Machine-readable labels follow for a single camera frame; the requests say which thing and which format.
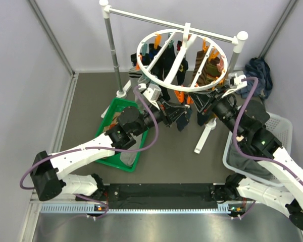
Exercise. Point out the navy santa pattern sock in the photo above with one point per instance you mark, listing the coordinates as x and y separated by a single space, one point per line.
203 119

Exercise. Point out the white laundry basket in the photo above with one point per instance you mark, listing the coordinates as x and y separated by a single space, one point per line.
278 126

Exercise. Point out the dark navy hanging socks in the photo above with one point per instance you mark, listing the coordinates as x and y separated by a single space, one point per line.
164 63

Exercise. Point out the olive green striped sock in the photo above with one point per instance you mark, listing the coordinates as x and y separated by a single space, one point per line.
212 72

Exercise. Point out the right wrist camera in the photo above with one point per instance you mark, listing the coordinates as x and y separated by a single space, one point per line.
236 82

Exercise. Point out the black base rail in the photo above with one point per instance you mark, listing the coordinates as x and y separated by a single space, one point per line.
163 196

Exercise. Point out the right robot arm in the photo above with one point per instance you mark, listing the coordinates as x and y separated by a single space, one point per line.
254 141

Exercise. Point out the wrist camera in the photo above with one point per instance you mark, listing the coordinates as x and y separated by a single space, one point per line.
236 82
150 93

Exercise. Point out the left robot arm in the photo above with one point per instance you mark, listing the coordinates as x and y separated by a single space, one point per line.
52 174

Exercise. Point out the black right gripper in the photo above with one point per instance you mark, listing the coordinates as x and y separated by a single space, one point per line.
202 100

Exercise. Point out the blue clothes pile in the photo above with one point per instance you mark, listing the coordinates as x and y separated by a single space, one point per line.
257 67

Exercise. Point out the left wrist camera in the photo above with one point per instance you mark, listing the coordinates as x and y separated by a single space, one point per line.
150 93

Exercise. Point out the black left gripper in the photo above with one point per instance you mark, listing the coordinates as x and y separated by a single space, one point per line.
170 113

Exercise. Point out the white round sock hanger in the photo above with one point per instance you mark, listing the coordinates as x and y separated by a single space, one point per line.
189 36

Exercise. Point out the grey striped sock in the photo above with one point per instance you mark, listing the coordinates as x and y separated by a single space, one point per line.
137 77

